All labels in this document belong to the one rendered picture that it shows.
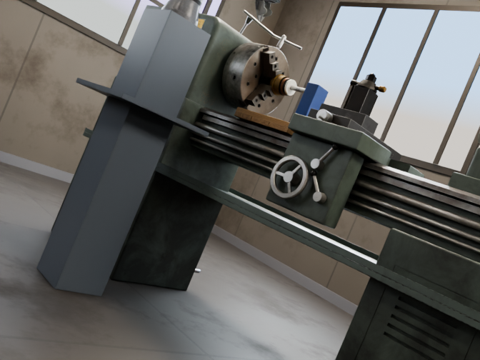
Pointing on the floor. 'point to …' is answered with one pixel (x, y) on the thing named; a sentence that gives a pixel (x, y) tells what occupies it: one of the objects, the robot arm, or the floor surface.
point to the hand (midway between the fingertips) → (258, 18)
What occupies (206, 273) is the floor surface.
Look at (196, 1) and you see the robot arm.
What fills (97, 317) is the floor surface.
